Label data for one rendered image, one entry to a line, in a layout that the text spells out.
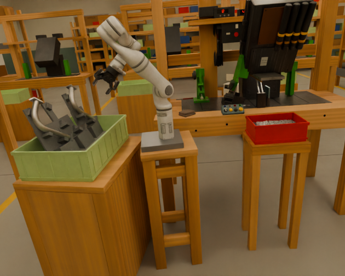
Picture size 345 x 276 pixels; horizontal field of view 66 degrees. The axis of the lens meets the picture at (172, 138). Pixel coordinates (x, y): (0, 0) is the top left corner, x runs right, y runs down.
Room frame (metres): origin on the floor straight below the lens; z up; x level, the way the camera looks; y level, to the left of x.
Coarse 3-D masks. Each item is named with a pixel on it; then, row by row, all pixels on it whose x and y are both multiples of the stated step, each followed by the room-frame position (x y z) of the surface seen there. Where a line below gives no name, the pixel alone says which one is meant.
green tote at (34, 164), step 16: (112, 128) 1.51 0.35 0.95; (32, 144) 1.39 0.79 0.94; (96, 144) 1.28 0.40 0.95; (112, 144) 1.47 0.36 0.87; (16, 160) 1.24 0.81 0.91; (32, 160) 1.23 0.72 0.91; (48, 160) 1.21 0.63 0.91; (64, 160) 1.19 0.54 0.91; (80, 160) 1.18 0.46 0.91; (96, 160) 1.25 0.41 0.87; (32, 176) 1.23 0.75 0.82; (48, 176) 1.22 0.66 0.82; (64, 176) 1.20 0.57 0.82; (80, 176) 1.18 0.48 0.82; (96, 176) 1.22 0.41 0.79
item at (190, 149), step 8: (184, 136) 1.54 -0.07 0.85; (184, 144) 1.42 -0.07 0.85; (192, 144) 1.41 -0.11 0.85; (144, 152) 1.35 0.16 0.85; (152, 152) 1.34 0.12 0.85; (160, 152) 1.33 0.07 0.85; (168, 152) 1.32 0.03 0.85; (176, 152) 1.33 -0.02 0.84; (184, 152) 1.33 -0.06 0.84; (192, 152) 1.33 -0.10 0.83; (144, 160) 1.31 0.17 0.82
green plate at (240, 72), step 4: (240, 56) 2.03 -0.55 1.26; (240, 60) 1.99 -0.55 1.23; (240, 64) 1.97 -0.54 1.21; (244, 64) 1.98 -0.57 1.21; (236, 68) 2.06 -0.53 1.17; (240, 68) 1.97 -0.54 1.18; (244, 68) 1.98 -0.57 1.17; (236, 72) 2.03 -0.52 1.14; (240, 72) 1.98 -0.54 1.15; (244, 72) 1.98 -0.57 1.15; (248, 72) 1.98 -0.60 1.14; (236, 76) 2.00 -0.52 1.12; (240, 76) 1.98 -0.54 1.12; (244, 76) 1.98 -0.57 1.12
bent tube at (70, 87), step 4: (68, 88) 1.70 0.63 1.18; (72, 88) 1.70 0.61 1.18; (72, 92) 1.68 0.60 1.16; (72, 96) 1.65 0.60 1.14; (72, 100) 1.63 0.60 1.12; (72, 104) 1.63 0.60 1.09; (76, 104) 1.64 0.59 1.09; (76, 108) 1.63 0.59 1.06; (80, 112) 1.65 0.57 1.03; (84, 112) 1.68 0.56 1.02; (88, 116) 1.71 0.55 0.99; (92, 116) 1.76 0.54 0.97
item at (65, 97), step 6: (66, 96) 1.66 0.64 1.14; (66, 102) 1.65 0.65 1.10; (72, 108) 1.67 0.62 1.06; (72, 114) 1.64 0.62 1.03; (78, 120) 1.66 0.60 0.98; (84, 120) 1.73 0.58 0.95; (90, 126) 1.67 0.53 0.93; (96, 126) 1.73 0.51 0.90; (90, 132) 1.66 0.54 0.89; (96, 132) 1.69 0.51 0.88
